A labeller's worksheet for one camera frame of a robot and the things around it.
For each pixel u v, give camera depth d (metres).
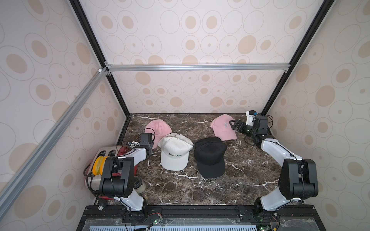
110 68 0.91
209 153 0.85
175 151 0.86
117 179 0.46
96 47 0.81
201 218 0.73
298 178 0.45
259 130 0.70
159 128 1.03
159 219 0.71
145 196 0.77
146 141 0.75
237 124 0.81
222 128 1.06
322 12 0.69
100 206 0.74
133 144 0.83
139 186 0.75
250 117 0.81
